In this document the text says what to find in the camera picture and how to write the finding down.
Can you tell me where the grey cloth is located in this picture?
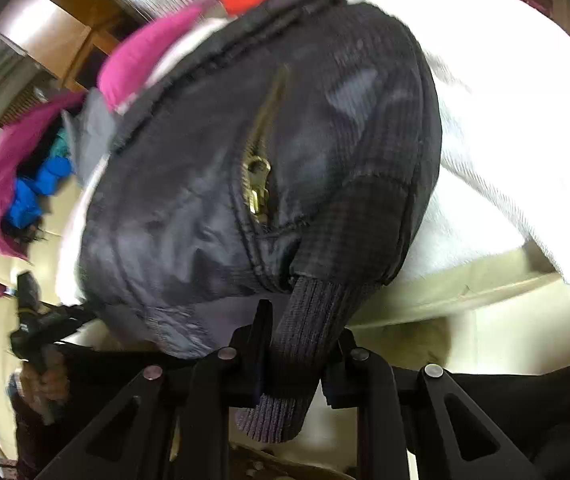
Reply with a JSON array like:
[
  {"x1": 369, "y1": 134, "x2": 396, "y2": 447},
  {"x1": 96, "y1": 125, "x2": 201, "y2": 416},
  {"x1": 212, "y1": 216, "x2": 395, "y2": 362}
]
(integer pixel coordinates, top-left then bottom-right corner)
[{"x1": 62, "y1": 89, "x2": 116, "y2": 182}]

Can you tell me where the white textured blanket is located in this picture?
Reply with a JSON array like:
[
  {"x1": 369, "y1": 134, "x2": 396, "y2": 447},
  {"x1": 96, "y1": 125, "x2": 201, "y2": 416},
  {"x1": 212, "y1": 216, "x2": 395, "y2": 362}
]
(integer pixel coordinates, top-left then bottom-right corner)
[{"x1": 55, "y1": 0, "x2": 570, "y2": 306}]

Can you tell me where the wooden furniture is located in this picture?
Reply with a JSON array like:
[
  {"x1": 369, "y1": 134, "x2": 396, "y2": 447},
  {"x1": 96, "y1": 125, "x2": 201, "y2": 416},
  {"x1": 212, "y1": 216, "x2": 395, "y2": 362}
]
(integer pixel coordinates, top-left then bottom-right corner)
[{"x1": 0, "y1": 0, "x2": 130, "y2": 131}]

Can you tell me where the teal cloth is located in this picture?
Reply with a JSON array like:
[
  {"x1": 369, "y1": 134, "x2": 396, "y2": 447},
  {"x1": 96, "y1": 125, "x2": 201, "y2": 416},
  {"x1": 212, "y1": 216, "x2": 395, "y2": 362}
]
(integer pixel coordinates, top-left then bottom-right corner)
[{"x1": 50, "y1": 127, "x2": 73, "y2": 159}]

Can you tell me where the black jacket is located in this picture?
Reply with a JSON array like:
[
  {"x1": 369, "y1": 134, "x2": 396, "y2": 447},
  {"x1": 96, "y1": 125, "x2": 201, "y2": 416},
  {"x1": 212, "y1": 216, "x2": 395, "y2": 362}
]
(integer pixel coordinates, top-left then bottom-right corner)
[{"x1": 62, "y1": 0, "x2": 441, "y2": 445}]

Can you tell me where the magenta laundry bag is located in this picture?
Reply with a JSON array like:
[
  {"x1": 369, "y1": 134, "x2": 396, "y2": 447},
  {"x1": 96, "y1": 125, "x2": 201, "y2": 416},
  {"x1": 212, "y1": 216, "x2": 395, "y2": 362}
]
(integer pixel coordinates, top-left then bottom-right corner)
[{"x1": 0, "y1": 91, "x2": 86, "y2": 262}]

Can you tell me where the pink pillow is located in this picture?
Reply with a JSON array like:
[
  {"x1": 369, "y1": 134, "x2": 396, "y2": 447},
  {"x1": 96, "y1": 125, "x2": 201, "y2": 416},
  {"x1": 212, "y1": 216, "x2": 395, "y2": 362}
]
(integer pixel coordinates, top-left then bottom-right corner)
[{"x1": 97, "y1": 4, "x2": 211, "y2": 113}]

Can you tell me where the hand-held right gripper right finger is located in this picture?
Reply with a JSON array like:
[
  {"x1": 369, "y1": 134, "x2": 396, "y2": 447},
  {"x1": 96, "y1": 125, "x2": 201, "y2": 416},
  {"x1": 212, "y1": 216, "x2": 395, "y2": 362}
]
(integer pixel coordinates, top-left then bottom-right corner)
[{"x1": 320, "y1": 327, "x2": 546, "y2": 480}]

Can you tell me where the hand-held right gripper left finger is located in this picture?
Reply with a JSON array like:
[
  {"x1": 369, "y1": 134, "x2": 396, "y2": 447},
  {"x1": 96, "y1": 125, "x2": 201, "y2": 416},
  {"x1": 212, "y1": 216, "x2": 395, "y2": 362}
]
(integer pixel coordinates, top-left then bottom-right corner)
[{"x1": 35, "y1": 299, "x2": 276, "y2": 480}]

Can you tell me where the person's left hand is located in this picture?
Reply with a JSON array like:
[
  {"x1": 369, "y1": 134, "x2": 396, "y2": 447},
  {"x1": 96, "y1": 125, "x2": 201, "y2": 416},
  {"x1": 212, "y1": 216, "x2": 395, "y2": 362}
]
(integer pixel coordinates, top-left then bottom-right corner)
[{"x1": 19, "y1": 350, "x2": 72, "y2": 423}]

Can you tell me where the person's left forearm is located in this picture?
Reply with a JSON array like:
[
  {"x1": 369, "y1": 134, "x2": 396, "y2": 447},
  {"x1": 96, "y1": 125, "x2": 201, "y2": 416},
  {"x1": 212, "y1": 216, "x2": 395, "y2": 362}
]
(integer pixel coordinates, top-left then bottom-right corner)
[{"x1": 11, "y1": 400, "x2": 73, "y2": 480}]

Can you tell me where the beige mattress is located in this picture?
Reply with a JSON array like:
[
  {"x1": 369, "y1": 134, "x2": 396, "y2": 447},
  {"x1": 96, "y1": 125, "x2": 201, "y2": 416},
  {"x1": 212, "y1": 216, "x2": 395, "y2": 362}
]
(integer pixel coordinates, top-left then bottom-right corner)
[{"x1": 349, "y1": 244, "x2": 567, "y2": 332}]

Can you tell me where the blue cloth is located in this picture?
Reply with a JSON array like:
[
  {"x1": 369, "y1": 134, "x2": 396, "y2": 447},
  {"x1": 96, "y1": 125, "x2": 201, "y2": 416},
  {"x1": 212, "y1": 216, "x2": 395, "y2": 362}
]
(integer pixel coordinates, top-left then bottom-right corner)
[{"x1": 5, "y1": 155, "x2": 74, "y2": 231}]

